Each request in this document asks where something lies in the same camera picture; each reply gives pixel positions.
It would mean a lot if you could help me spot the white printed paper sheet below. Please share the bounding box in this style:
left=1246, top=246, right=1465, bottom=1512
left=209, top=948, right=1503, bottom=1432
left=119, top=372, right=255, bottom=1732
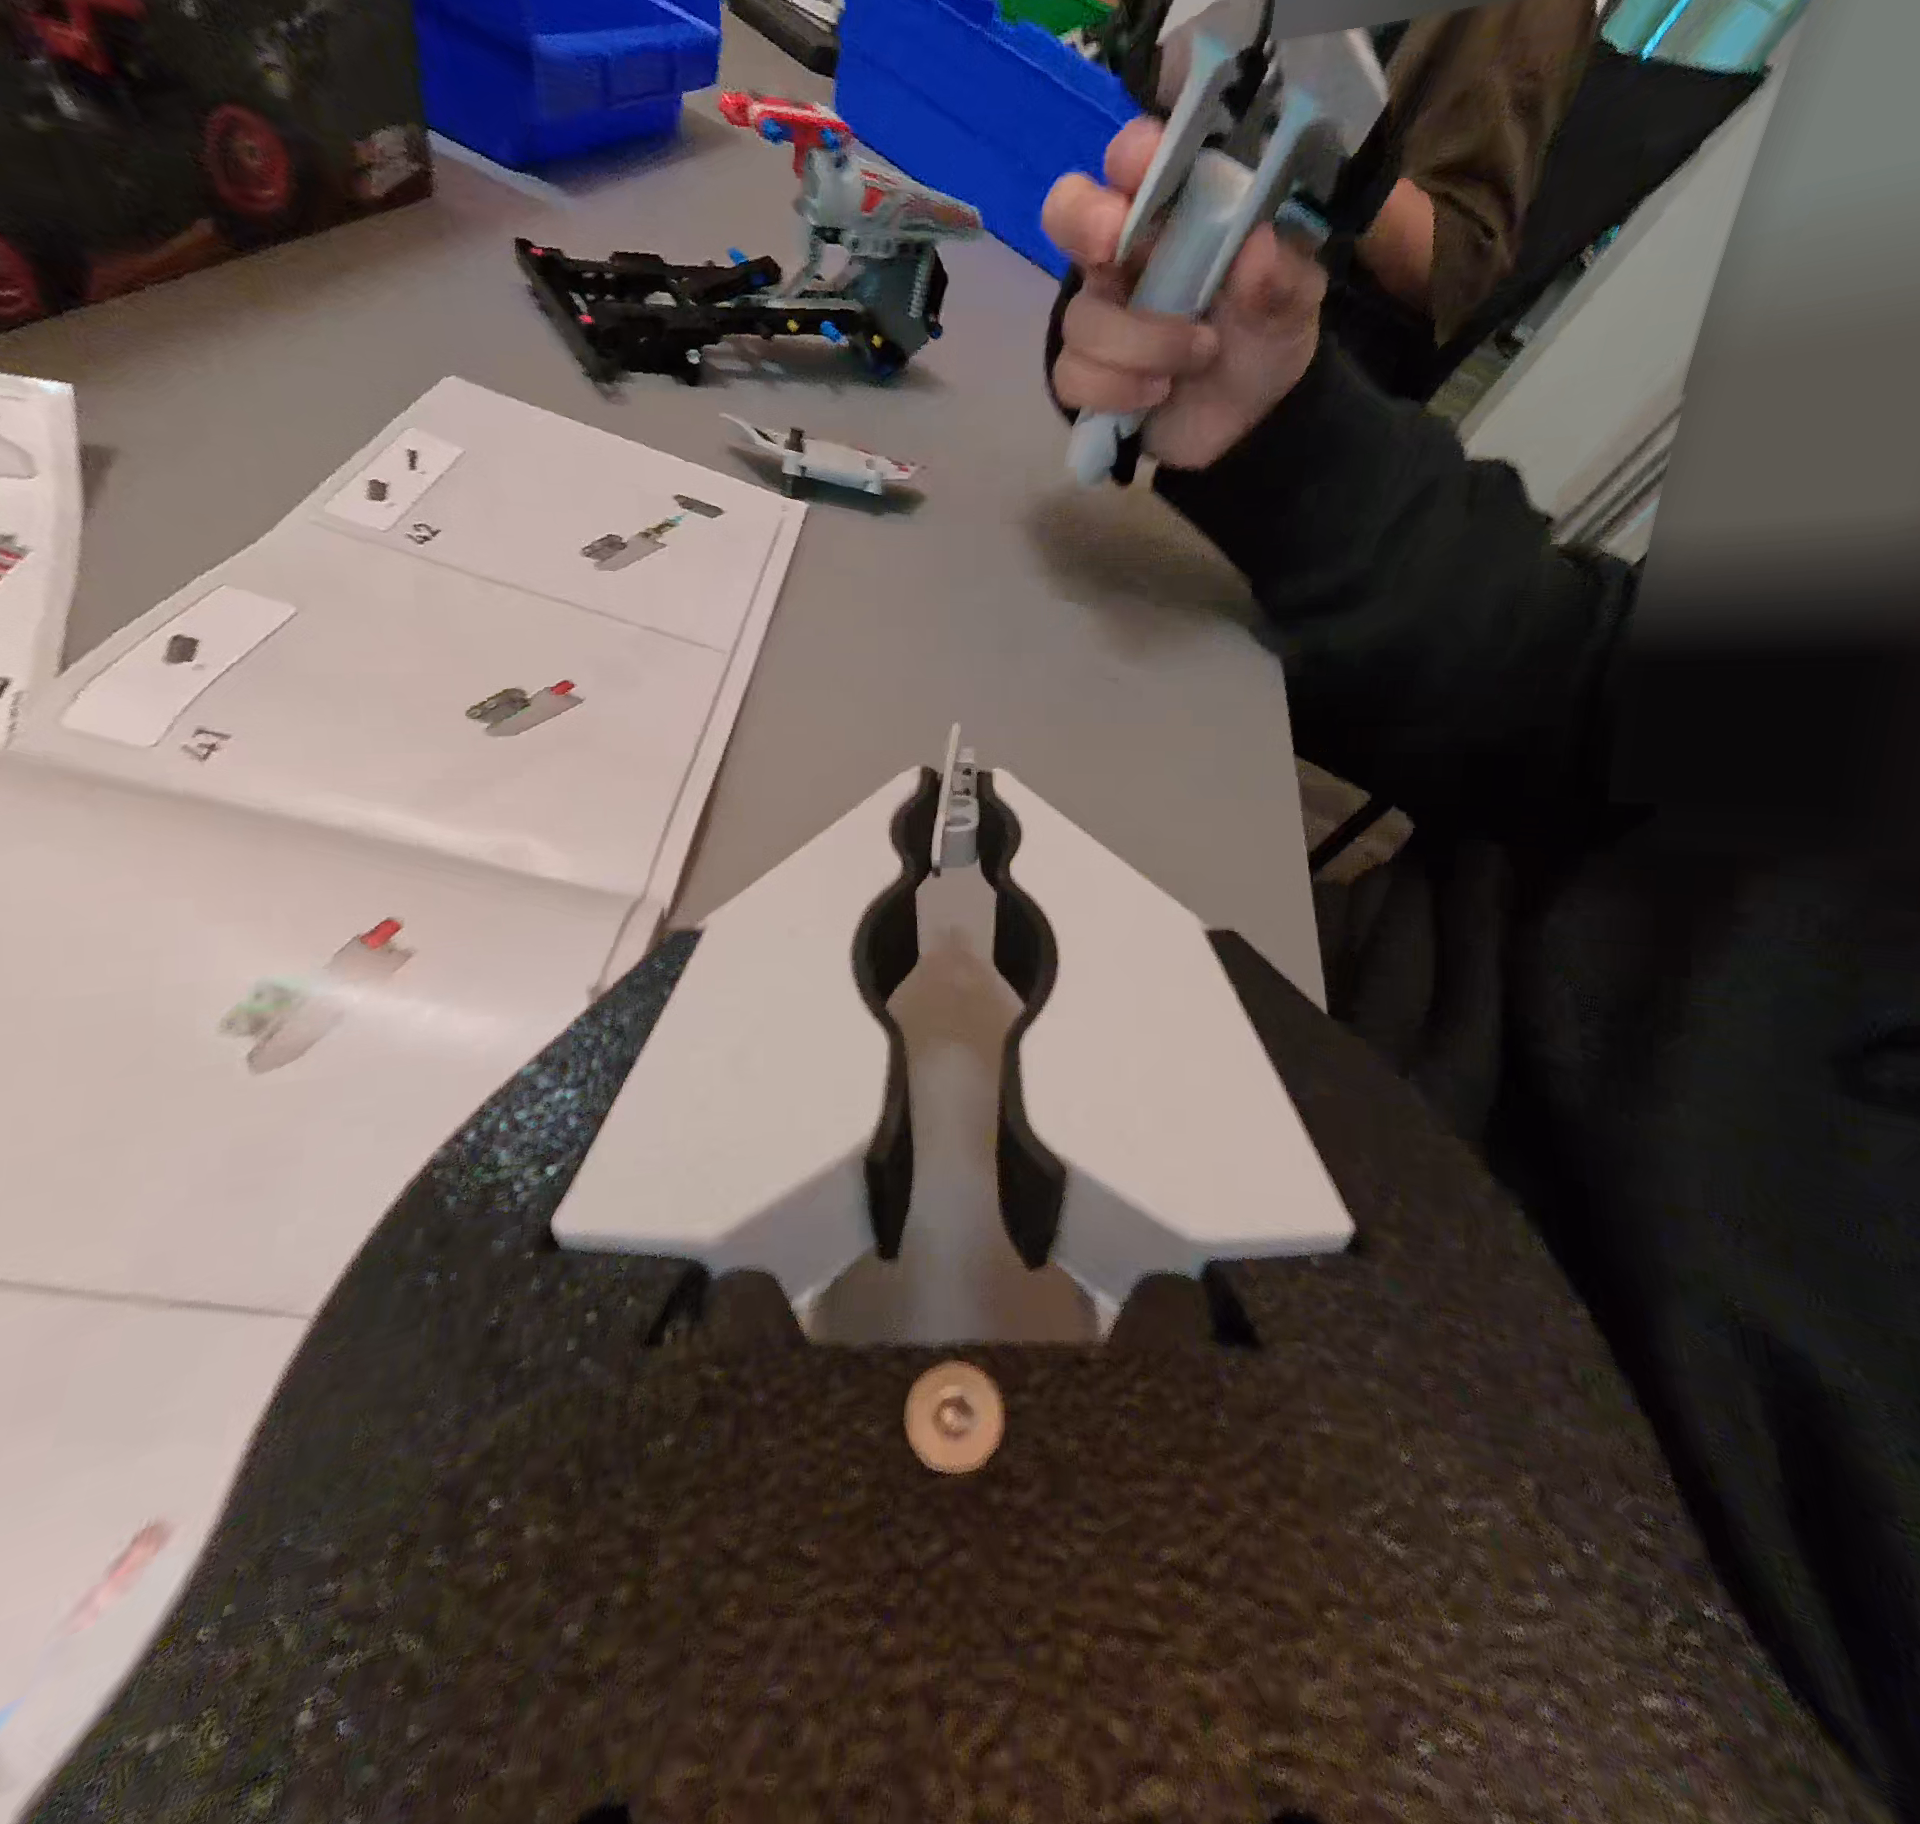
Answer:
left=0, top=375, right=80, bottom=747

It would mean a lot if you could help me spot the person's right hand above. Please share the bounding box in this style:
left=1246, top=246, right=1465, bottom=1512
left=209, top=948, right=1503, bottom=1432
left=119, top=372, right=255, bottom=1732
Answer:
left=1039, top=115, right=1329, bottom=475

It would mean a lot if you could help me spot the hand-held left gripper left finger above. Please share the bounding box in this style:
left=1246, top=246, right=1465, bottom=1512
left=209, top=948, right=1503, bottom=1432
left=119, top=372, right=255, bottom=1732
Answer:
left=553, top=770, right=939, bottom=1317

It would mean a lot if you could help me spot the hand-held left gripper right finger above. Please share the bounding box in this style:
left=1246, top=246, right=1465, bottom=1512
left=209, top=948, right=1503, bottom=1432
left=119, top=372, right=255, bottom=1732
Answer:
left=981, top=770, right=1356, bottom=1330

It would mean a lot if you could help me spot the toy box with vehicle print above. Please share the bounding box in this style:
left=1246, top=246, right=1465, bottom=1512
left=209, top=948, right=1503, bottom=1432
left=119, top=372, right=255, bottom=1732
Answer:
left=0, top=0, right=437, bottom=333

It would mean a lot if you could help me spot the blue plastic storage bin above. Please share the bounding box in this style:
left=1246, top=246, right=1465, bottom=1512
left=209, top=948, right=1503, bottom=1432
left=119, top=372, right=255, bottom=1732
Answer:
left=397, top=0, right=725, bottom=173
left=835, top=0, right=1145, bottom=282

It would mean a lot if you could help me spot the small white toy brick part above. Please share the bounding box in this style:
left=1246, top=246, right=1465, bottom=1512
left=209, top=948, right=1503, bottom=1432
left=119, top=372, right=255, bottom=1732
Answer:
left=720, top=411, right=929, bottom=507

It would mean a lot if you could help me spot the open toy instruction booklet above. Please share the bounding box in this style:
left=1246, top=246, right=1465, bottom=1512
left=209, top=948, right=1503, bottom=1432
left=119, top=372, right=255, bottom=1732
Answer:
left=0, top=375, right=811, bottom=1817

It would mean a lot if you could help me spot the person's right forearm black sleeve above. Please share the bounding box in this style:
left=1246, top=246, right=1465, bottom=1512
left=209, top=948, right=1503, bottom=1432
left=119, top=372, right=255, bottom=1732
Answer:
left=1155, top=331, right=1643, bottom=807

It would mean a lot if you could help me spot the small grey toy brick piece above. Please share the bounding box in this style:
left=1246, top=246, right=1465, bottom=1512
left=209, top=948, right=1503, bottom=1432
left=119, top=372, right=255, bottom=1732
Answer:
left=933, top=724, right=998, bottom=882

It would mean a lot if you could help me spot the person's black clothing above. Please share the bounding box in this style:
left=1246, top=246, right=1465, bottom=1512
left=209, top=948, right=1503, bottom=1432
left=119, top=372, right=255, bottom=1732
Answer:
left=1305, top=550, right=1920, bottom=1824

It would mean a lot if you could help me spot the black toy brick vehicle model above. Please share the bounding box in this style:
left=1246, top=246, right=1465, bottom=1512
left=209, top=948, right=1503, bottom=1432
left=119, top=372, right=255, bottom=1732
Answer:
left=515, top=89, right=989, bottom=389

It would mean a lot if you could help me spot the light grey desk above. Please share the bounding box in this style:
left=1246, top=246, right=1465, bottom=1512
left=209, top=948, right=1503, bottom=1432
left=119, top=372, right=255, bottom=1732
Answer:
left=0, top=8, right=1329, bottom=1016

